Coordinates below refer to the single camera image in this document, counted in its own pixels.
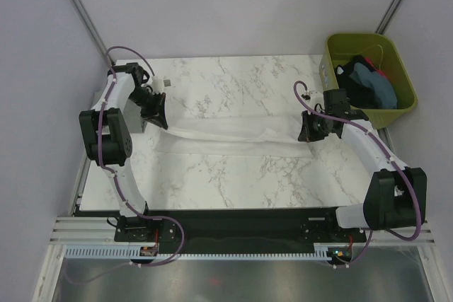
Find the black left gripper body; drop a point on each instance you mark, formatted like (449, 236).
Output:
(146, 101)

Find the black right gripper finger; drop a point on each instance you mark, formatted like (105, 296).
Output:
(304, 135)
(320, 134)

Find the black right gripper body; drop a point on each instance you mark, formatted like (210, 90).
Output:
(318, 122)

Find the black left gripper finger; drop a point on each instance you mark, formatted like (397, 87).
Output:
(148, 116)
(160, 117)

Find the white t-shirt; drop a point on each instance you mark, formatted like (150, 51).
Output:
(235, 136)

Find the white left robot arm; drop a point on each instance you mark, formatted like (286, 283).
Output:
(107, 139)

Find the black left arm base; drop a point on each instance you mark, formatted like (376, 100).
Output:
(138, 230)

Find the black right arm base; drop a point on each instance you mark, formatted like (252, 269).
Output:
(320, 225)

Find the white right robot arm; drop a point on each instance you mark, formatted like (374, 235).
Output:
(396, 195)

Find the grey folded t-shirt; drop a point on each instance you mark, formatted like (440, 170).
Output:
(131, 114)

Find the dark clothes pile in bin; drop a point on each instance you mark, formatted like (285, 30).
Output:
(365, 86)

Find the olive green plastic bin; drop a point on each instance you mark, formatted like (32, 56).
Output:
(340, 48)

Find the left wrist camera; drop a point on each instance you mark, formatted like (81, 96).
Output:
(160, 85)

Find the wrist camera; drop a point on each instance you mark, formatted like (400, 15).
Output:
(160, 85)
(312, 98)

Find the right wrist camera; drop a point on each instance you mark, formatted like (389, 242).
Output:
(312, 98)

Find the white slotted cable duct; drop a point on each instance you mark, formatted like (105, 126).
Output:
(135, 252)

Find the aluminium front frame rail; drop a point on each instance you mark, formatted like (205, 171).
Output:
(87, 230)

